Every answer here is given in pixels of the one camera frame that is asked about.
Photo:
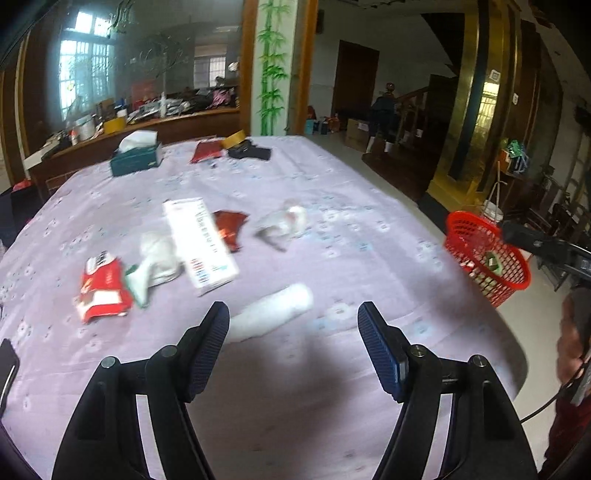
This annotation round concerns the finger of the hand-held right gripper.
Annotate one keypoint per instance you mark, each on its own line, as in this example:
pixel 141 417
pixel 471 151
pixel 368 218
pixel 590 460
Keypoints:
pixel 540 244

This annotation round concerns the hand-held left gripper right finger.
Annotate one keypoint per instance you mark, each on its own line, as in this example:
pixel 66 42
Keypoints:
pixel 376 350

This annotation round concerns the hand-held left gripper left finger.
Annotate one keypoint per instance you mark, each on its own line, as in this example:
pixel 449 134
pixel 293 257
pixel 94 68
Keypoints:
pixel 207 350

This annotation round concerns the red plastic basket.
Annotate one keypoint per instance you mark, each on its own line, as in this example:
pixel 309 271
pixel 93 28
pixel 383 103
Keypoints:
pixel 466 240

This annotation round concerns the white cloth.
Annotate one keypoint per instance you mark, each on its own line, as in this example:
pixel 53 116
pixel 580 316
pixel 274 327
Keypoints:
pixel 272 311

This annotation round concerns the long white barcoded box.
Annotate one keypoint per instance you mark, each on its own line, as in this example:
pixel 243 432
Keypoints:
pixel 198 244

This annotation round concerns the red white torn box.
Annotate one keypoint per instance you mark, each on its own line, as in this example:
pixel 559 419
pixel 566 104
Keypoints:
pixel 104 288

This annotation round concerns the red foil wrapper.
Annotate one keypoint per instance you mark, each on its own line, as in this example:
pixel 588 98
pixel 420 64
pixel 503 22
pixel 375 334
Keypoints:
pixel 228 226

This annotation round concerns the white plastic packet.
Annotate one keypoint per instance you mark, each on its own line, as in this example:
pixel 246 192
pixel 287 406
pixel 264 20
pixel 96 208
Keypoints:
pixel 281 224

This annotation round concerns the person's right hand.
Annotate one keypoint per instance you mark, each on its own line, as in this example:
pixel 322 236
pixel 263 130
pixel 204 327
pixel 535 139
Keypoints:
pixel 571 355

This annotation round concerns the white bucket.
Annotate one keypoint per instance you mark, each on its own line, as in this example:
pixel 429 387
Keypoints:
pixel 492 214

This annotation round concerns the green and blue bags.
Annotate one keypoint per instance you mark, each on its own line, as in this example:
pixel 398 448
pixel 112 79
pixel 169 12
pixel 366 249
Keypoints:
pixel 516 154

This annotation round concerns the wooden staircase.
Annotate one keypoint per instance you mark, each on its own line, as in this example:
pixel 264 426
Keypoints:
pixel 415 152

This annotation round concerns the golden pillar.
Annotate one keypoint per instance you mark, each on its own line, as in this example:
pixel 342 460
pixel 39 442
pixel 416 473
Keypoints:
pixel 471 92

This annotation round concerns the floral purple tablecloth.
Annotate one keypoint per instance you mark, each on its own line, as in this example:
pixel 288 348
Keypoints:
pixel 300 184

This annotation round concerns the red packet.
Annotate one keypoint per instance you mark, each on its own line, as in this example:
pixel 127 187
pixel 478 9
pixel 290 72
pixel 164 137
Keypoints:
pixel 205 152

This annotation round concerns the black smartphone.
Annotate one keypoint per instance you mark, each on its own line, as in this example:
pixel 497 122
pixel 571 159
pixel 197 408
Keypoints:
pixel 7 374

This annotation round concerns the green tissue box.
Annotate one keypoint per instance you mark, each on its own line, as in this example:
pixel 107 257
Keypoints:
pixel 136 161

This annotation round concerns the black wallet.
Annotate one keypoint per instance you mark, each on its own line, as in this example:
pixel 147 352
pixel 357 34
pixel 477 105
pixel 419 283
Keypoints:
pixel 249 152

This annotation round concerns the cardboard box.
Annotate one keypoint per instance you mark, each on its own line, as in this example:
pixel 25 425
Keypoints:
pixel 358 136

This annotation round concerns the yellow small box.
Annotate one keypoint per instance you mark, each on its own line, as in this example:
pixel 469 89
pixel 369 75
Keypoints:
pixel 233 140

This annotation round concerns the wooden side cabinet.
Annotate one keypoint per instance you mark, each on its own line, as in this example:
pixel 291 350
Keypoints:
pixel 184 124

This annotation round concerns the pile of gift boxes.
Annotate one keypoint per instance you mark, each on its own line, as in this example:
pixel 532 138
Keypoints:
pixel 323 123

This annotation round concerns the dark blue chair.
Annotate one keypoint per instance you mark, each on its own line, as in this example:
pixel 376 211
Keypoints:
pixel 18 212

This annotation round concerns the brown wooden door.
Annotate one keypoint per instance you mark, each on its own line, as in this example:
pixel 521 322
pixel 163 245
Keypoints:
pixel 355 83

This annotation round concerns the white spray bottle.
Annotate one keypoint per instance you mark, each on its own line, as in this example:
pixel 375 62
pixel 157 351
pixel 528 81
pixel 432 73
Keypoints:
pixel 164 104

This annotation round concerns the bamboo painted pillar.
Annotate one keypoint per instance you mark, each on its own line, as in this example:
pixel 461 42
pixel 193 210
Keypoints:
pixel 272 69

